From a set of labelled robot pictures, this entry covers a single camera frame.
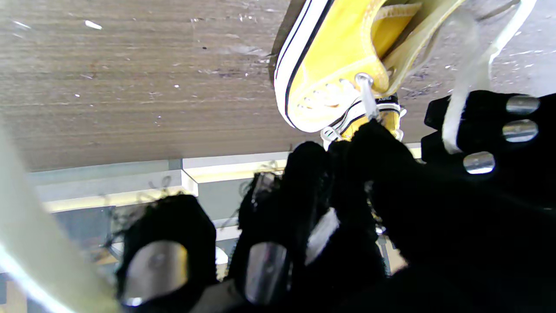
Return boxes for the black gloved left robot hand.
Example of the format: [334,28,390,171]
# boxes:
[421,90,556,209]

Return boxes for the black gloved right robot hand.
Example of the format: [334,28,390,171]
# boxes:
[115,120,556,313]

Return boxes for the orange canvas sneaker with laces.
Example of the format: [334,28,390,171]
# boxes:
[321,93,407,145]

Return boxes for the grey wooden plank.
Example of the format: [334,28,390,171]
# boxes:
[26,159,199,213]

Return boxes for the dark tilted board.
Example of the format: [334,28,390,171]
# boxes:
[52,206,117,253]

